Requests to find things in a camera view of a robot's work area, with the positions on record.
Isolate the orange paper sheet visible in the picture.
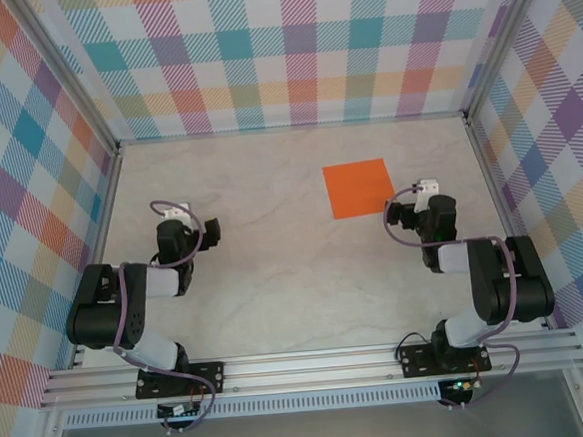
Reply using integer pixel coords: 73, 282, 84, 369
320, 157, 397, 221

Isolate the black control board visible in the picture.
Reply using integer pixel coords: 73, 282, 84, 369
157, 399, 202, 419

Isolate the control board with green light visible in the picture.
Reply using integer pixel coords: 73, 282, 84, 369
442, 375, 480, 395

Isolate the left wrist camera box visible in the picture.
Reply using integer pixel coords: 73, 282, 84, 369
163, 201, 194, 222

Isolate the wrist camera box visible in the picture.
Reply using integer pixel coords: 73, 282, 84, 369
163, 201, 194, 222
415, 178, 443, 211

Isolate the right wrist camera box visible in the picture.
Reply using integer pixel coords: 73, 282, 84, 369
415, 178, 443, 211

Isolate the aluminium table side rail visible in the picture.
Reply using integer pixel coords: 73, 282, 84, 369
53, 142, 141, 370
463, 109, 553, 334

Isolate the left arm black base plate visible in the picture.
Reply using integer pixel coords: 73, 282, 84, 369
134, 360, 228, 401

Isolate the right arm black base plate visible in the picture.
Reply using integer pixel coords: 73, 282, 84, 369
398, 339, 492, 380

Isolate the thin aluminium table rail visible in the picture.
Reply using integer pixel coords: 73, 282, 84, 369
115, 109, 469, 145

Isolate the wide aluminium mounting rail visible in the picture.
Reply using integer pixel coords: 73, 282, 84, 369
36, 327, 583, 411

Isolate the aluminium frame post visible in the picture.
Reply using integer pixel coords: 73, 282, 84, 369
455, 0, 560, 123
18, 0, 121, 163

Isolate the slotted grey cable duct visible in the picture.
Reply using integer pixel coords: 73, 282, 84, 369
62, 386, 443, 429

